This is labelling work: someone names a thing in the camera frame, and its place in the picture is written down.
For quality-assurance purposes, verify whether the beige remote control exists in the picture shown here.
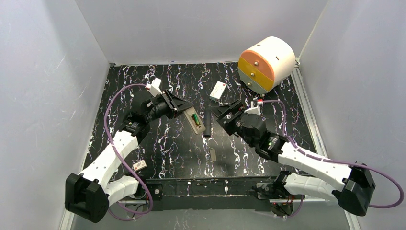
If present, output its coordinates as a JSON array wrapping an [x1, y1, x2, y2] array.
[[183, 107, 206, 134]]

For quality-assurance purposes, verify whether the green battery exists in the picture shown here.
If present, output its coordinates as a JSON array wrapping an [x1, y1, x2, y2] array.
[[193, 114, 201, 126]]

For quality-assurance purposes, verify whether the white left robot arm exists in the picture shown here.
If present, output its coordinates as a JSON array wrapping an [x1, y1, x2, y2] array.
[[65, 90, 193, 223]]

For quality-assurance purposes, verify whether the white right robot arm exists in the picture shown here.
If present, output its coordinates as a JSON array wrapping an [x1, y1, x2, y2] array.
[[211, 101, 375, 217]]

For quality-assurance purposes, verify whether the black cylindrical remote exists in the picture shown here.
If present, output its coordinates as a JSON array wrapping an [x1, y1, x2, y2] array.
[[203, 108, 212, 138]]

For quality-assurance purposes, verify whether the white remote with red button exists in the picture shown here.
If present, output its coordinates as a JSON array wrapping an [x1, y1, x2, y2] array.
[[209, 81, 227, 102]]

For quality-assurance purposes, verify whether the small white red remote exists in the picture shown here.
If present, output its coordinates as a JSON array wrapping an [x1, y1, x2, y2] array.
[[132, 160, 147, 172]]

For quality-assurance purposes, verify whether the beige battery cover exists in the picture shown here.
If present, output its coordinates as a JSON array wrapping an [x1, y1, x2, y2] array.
[[209, 149, 217, 161]]

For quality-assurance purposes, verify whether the round drawer cabinet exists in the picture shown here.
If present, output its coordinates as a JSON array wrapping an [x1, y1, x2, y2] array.
[[237, 36, 295, 94]]

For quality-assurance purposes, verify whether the black base bar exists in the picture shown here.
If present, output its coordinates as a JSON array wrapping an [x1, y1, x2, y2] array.
[[145, 176, 280, 211]]

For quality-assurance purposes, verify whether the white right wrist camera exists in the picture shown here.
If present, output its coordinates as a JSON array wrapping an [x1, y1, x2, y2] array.
[[244, 99, 263, 116]]

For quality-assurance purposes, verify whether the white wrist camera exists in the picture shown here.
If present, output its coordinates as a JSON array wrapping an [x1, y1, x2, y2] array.
[[145, 78, 162, 97], [244, 99, 263, 116]]

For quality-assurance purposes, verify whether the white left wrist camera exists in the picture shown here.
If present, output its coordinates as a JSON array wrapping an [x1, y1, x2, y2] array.
[[145, 78, 162, 97]]

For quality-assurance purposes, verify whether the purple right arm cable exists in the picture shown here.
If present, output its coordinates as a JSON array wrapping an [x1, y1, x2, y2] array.
[[261, 99, 405, 209]]

